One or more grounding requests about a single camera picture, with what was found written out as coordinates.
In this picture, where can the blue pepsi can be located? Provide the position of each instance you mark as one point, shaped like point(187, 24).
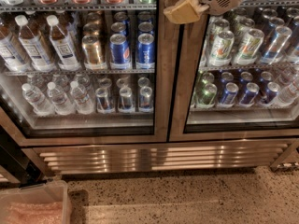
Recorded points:
point(145, 51)
point(120, 52)

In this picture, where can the blue can lower left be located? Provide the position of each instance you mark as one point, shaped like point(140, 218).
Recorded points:
point(228, 95)

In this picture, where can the slim energy can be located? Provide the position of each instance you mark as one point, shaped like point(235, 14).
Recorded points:
point(145, 99)
point(126, 100)
point(104, 101)

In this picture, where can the blue pepsi can front right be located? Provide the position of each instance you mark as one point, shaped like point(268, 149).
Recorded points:
point(145, 51)

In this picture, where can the slim energy can left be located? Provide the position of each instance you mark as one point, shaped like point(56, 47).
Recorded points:
point(104, 101)

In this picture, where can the glass fridge door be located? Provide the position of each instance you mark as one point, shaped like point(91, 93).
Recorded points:
point(193, 123)
point(103, 20)

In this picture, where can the clear water bottle right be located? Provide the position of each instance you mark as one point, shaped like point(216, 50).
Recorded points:
point(82, 98)

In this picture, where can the gold soda can front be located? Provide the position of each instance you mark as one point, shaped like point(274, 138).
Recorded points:
point(94, 53)

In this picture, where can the clear water bottle middle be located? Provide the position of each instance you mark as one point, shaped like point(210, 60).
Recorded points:
point(60, 100)

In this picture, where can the water bottle right fridge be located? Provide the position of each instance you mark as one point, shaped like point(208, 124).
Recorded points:
point(288, 94)

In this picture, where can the steel fridge bottom grille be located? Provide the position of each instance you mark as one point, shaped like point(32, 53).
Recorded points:
point(104, 159)

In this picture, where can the blue can lower middle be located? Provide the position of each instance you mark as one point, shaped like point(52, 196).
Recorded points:
point(248, 95)

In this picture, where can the clear water bottle left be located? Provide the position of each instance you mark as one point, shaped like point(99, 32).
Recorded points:
point(37, 99)

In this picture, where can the brown tea bottle left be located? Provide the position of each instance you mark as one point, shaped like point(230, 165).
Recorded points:
point(12, 51)

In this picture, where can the green soda can front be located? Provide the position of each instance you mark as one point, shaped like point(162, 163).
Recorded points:
point(207, 95)

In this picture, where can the white 7up can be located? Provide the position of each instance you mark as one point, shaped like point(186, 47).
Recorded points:
point(248, 47)
point(220, 53)

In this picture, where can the blue can lower right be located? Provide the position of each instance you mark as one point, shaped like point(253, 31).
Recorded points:
point(268, 94)

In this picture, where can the clear plastic storage bin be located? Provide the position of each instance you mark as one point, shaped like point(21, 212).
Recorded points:
point(38, 204)

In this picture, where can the slim energy can middle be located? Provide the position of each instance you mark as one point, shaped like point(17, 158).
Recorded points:
point(126, 100)

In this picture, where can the clear water bottle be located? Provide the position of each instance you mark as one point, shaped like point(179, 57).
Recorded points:
point(37, 99)
point(60, 100)
point(82, 98)

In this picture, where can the brown tea bottle right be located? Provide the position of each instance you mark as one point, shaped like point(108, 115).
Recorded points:
point(63, 44)

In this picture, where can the white 7up can right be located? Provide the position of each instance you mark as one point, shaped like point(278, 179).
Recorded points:
point(248, 47)

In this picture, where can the white 7up can left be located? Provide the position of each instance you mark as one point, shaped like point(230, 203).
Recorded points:
point(220, 53)

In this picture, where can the silver blue can upper right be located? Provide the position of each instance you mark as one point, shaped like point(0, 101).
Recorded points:
point(271, 53)

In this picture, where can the blue pepsi can front left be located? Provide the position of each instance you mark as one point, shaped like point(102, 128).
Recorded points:
point(120, 52)

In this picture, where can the brown tea bottle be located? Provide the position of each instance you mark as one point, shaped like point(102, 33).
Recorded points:
point(63, 44)
point(35, 44)
point(12, 51)

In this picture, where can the slim energy can right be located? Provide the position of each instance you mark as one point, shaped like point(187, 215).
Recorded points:
point(145, 99)

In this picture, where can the brown tea bottle middle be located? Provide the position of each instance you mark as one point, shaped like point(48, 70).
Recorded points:
point(35, 44)

